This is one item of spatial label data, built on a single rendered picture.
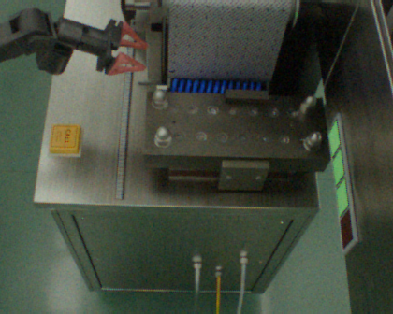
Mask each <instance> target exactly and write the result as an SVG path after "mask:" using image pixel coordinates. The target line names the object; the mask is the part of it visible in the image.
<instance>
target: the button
mask: <svg viewBox="0 0 393 314"><path fill-rule="evenodd" d="M80 132H81V129H80V125H79V124H53V125H52V127H51V134H50V144H49V151H50V153H68V154H78V153H79V148H80Z"/></svg>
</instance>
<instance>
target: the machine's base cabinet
mask: <svg viewBox="0 0 393 314"><path fill-rule="evenodd" d="M50 212H51V215H52V216H53V217H54V220H55V222H56V223H57V227H58V228H59V231H60V233H61V234H62V237H63V239H64V241H65V243H66V245H67V248H68V249H69V250H70V253H71V256H72V257H73V260H74V261H75V263H76V266H77V267H78V269H79V271H80V273H81V275H82V278H83V279H84V280H85V283H86V285H87V287H88V290H89V291H97V292H126V293H195V270H194V269H193V265H194V264H196V263H199V264H202V270H200V293H217V277H216V275H215V272H218V271H220V272H222V276H221V277H220V293H234V294H240V284H241V264H240V259H241V258H246V259H248V264H246V275H245V286H244V294H261V293H264V292H265V291H266V289H267V288H268V286H269V285H270V284H271V282H272V281H273V280H274V277H276V275H277V273H278V272H279V271H280V269H281V267H282V266H283V264H284V263H285V261H286V259H288V256H289V255H290V254H291V252H292V251H293V250H294V247H295V246H296V245H297V243H298V242H299V240H300V239H301V238H302V236H303V235H304V233H305V231H306V230H307V229H308V227H309V225H310V224H311V222H312V221H313V219H314V217H315V216H316V215H299V214H298V215H266V214H235V215H232V214H197V213H164V212H130V211H96V210H63V209H50Z"/></svg>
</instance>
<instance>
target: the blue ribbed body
mask: <svg viewBox="0 0 393 314"><path fill-rule="evenodd" d="M226 90H248V91H265V90H266V87H262V83H261V82H257V85H256V87H255V83H254V82H251V85H250V86H248V82H246V81H245V82H243V85H242V86H241V82H239V81H238V82H237V84H236V86H235V85H234V81H230V82H229V85H228V84H227V81H223V85H221V82H220V80H217V81H216V82H215V84H214V81H212V80H210V81H209V82H208V84H207V81H206V80H205V79H203V80H202V82H201V84H199V80H198V79H197V80H195V81H194V83H193V81H192V80H191V79H188V81H187V84H186V82H185V79H184V78H183V79H182V80H181V81H180V84H179V81H178V80H177V79H176V78H175V79H173V84H170V91H171V92H172V93H175V91H176V93H181V92H182V91H183V92H184V93H189V92H191V93H225V92H226Z"/></svg>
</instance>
